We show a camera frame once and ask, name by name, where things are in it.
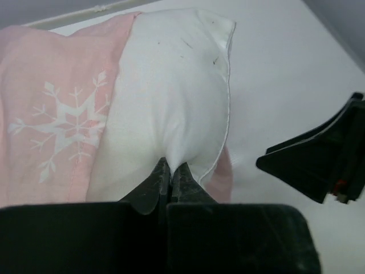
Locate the white pillow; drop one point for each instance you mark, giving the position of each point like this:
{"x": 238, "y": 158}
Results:
{"x": 171, "y": 100}

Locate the pink printed pillowcase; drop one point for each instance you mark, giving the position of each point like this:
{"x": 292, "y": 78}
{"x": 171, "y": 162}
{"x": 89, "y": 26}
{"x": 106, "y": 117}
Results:
{"x": 56, "y": 94}

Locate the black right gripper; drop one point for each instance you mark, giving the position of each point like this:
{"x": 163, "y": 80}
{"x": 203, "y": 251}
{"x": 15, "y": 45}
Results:
{"x": 328, "y": 159}

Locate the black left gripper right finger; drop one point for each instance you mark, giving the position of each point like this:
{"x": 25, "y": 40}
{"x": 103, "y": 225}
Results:
{"x": 207, "y": 237}

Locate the aluminium back table rail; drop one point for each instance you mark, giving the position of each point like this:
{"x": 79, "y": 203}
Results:
{"x": 82, "y": 15}

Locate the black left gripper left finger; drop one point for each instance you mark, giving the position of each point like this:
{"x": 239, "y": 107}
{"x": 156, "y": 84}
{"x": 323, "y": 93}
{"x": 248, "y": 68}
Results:
{"x": 104, "y": 237}

